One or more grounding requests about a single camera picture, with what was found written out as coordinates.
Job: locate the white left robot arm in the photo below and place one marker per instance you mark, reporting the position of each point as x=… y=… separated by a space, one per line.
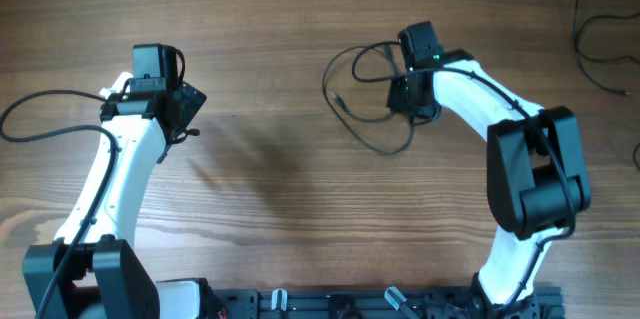
x=90 y=269

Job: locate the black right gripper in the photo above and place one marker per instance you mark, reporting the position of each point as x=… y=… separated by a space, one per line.
x=395 y=103

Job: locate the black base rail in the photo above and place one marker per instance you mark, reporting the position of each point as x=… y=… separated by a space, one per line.
x=432 y=303

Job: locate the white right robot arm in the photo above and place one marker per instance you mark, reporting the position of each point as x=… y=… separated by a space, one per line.
x=537 y=180

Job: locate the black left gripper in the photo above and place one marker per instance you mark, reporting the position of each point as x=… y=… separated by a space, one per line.
x=191 y=102

